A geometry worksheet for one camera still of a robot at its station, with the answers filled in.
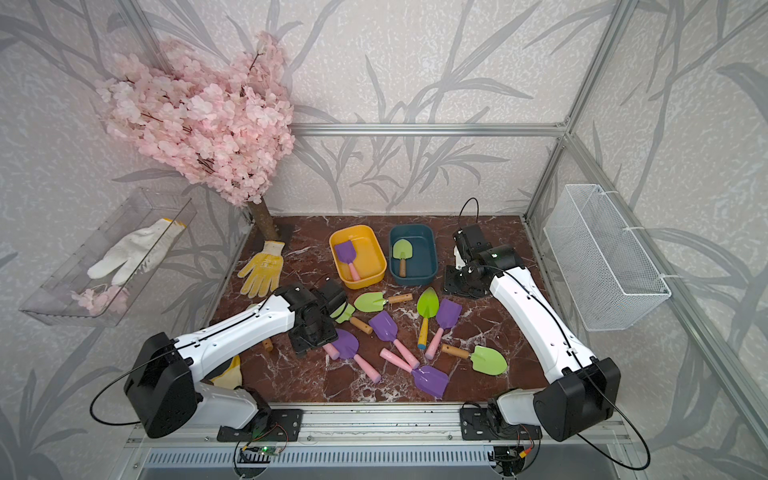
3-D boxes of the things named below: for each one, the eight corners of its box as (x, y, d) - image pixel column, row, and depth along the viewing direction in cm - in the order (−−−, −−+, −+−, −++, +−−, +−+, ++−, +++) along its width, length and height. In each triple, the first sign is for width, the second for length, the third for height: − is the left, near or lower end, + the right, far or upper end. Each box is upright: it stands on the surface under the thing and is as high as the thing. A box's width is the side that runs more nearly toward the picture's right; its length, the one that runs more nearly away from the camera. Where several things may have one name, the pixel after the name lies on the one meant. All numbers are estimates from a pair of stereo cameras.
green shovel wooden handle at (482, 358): (440, 352, 88) (440, 349, 86) (446, 334, 91) (447, 331, 90) (502, 380, 83) (504, 378, 81) (507, 360, 86) (509, 357, 85)
